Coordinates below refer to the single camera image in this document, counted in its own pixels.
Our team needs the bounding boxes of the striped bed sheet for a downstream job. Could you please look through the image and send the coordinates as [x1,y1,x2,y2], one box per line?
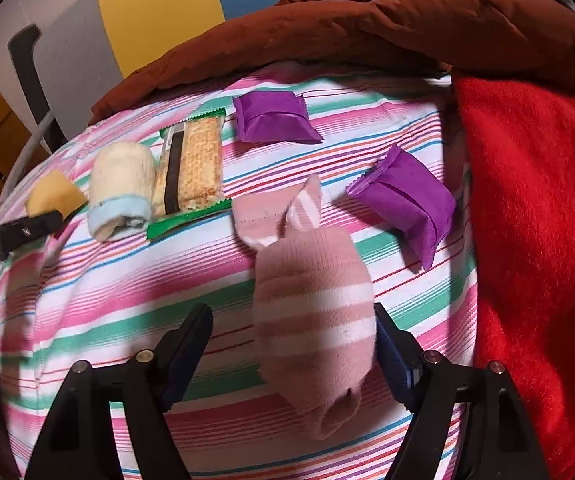
[0,62,483,480]

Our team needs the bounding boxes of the pink striped sock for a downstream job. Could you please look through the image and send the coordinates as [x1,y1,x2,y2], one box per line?
[231,174,377,442]

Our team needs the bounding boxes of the grey yellow blue panel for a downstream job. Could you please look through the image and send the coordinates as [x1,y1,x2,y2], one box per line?
[0,0,348,146]

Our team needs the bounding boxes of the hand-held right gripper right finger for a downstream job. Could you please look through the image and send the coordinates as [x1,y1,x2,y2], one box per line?
[374,303,551,480]

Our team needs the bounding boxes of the cream rolled sock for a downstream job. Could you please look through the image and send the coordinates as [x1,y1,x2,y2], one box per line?
[86,141,157,242]

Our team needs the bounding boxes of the black curved bracket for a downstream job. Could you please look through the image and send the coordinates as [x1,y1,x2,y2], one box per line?
[8,24,67,152]

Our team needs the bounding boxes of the green cracker packet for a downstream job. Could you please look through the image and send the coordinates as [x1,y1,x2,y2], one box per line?
[145,108,232,241]

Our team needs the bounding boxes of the purple packet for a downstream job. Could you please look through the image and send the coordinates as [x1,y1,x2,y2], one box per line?
[232,91,324,145]
[346,144,457,272]

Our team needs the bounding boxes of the brown down jacket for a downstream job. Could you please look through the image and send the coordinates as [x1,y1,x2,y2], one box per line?
[90,0,575,125]

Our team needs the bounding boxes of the yellow sponge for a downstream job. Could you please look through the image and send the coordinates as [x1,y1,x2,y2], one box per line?
[25,170,87,218]

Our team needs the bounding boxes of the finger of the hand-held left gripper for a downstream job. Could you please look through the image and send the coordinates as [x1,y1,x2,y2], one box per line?
[0,210,64,267]

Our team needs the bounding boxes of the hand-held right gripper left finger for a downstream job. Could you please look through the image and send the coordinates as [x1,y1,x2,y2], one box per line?
[25,302,214,480]

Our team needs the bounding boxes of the red fleece blanket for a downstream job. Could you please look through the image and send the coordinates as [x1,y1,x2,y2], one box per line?
[451,74,575,480]

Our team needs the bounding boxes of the white metal rail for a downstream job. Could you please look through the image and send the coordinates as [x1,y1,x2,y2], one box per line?
[2,107,58,201]

